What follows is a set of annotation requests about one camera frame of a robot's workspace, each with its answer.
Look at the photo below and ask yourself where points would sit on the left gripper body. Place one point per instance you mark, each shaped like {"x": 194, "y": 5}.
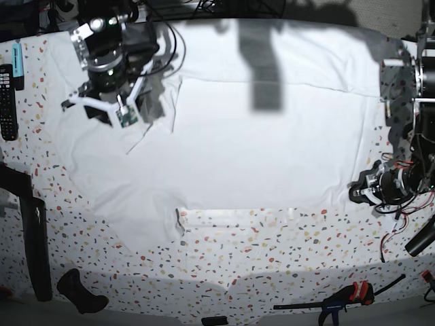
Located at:
{"x": 382, "y": 186}

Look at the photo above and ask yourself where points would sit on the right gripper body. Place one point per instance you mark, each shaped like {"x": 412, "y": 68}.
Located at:
{"x": 110, "y": 87}

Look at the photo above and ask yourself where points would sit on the white T-shirt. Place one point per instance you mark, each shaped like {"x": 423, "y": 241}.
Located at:
{"x": 257, "y": 115}

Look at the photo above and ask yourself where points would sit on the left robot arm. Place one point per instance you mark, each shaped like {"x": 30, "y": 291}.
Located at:
{"x": 421, "y": 128}

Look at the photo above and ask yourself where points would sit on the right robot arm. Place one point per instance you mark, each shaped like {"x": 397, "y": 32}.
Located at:
{"x": 117, "y": 55}

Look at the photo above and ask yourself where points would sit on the black cylinder tube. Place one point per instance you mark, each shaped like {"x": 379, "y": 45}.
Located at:
{"x": 423, "y": 239}

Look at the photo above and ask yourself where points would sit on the small red black connector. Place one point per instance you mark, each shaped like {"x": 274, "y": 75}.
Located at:
{"x": 427, "y": 276}

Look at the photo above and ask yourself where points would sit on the turquoise highlighter marker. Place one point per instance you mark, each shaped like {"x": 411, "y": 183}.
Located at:
{"x": 18, "y": 67}

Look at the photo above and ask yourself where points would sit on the black TV remote control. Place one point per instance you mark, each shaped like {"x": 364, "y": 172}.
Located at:
{"x": 9, "y": 124}

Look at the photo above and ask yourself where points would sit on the black orange bar clamp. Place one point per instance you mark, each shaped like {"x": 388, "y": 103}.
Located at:
{"x": 363, "y": 295}

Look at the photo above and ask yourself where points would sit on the terrazzo pattern table cloth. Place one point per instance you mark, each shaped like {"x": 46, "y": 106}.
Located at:
{"x": 233, "y": 262}

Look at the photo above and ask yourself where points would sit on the small black rectangular device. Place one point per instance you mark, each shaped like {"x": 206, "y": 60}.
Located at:
{"x": 214, "y": 321}

